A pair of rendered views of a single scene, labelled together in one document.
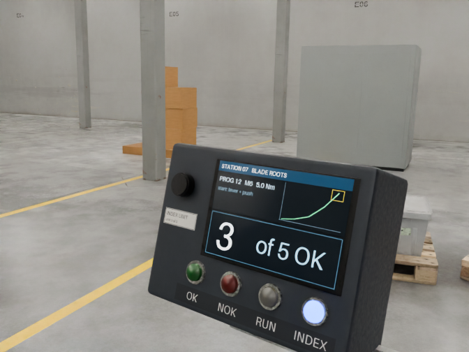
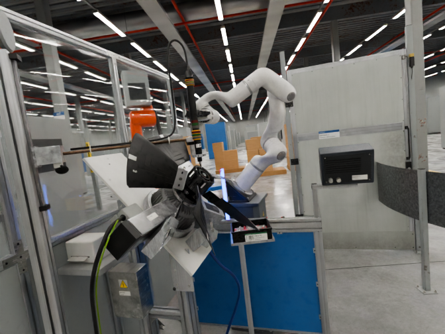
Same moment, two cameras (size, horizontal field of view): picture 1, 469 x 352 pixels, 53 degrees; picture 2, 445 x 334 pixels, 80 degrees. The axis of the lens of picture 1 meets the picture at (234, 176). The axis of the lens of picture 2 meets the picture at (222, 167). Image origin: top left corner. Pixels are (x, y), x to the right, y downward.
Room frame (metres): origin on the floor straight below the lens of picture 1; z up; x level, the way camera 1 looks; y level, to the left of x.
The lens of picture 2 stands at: (1.66, -1.16, 1.37)
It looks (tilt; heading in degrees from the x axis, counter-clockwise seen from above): 6 degrees down; 161
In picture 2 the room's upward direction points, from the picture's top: 7 degrees counter-clockwise
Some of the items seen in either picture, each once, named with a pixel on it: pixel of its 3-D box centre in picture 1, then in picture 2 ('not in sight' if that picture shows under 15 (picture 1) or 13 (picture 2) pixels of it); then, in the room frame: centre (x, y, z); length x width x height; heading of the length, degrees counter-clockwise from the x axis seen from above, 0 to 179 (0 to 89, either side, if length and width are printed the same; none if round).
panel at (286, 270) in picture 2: not in sight; (251, 281); (0.18, -0.53, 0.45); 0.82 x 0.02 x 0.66; 54
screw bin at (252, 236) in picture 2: not in sight; (250, 230); (0.35, -0.57, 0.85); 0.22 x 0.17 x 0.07; 69
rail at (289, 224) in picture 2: not in sight; (244, 225); (0.18, -0.53, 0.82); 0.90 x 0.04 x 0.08; 54
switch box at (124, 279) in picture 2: not in sight; (131, 289); (0.39, -1.23, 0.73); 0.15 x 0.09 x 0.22; 54
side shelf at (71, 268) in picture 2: not in sight; (105, 254); (0.17, -1.34, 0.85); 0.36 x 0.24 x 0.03; 144
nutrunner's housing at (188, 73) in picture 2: not in sight; (193, 114); (0.41, -0.82, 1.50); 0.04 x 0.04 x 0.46
